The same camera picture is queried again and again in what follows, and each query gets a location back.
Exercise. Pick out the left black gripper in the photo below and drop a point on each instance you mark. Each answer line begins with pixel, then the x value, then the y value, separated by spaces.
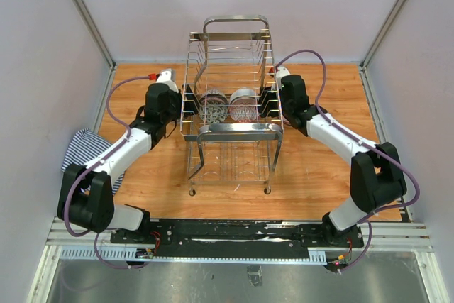
pixel 191 106

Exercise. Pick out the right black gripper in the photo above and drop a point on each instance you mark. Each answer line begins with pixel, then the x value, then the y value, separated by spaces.
pixel 264 104

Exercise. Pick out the black leaf coral bowl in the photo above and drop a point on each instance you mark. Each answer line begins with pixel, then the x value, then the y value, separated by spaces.
pixel 213 113

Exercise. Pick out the red geometric pattern bowl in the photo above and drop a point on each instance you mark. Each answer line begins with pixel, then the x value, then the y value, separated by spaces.
pixel 243 111

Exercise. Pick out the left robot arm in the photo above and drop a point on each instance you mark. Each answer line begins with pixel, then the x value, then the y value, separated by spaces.
pixel 86 202

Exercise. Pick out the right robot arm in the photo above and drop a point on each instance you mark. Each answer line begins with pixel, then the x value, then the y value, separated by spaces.
pixel 376 180

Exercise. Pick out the brown diamond pattern bowl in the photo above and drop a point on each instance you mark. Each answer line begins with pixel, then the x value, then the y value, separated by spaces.
pixel 213 93

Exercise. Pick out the plain white bowl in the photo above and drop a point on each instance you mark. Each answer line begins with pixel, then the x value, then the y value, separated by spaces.
pixel 243 92

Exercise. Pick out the blue striped cloth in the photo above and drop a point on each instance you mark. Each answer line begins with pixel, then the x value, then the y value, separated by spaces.
pixel 84 147

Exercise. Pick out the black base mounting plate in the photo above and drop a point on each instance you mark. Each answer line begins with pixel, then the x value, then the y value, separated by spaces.
pixel 227 236

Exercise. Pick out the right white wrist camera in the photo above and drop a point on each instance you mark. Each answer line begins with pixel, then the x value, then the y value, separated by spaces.
pixel 279 74

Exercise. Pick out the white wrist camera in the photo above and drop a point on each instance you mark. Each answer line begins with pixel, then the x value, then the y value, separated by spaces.
pixel 279 74
pixel 168 77

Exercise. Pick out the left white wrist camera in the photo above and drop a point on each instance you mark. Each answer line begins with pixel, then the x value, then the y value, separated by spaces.
pixel 168 77

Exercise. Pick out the silver wire dish rack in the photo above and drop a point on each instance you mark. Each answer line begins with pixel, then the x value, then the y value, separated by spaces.
pixel 229 53

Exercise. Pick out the aluminium frame rail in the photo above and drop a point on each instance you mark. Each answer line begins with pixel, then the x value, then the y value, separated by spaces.
pixel 94 32

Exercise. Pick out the grey slotted cable duct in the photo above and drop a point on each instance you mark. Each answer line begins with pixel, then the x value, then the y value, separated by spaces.
pixel 279 256

